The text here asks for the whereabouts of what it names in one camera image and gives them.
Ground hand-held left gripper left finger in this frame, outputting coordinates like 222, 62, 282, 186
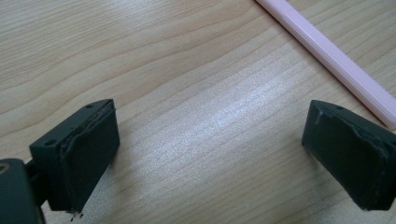
29, 98, 120, 214

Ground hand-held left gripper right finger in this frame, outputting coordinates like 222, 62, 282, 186
301, 99, 396, 212

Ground white toothbrush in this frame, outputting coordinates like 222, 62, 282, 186
255, 0, 396, 130

